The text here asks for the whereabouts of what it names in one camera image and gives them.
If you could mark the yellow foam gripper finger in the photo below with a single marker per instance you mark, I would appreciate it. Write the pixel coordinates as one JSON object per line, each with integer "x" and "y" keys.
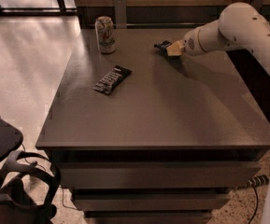
{"x": 175, "y": 49}

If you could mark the dark blue rxbar wrapper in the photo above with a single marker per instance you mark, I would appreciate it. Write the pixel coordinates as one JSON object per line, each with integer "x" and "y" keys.
{"x": 162, "y": 46}

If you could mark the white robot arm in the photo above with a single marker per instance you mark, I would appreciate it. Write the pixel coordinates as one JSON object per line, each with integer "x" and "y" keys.
{"x": 240, "y": 26}

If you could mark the black snack bar wrapper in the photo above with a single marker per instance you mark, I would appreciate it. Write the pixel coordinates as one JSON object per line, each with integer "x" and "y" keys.
{"x": 112, "y": 79}

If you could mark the white soda can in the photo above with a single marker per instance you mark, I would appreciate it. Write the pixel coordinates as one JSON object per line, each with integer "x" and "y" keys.
{"x": 104, "y": 29}

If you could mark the grey drawer cabinet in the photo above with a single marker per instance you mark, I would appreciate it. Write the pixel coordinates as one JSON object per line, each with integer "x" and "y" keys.
{"x": 166, "y": 146}

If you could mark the black vr headset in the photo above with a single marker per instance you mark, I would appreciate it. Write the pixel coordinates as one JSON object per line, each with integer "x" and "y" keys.
{"x": 16, "y": 206}

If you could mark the grey metal wall rail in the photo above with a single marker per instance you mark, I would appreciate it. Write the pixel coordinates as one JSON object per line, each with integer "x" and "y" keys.
{"x": 167, "y": 16}

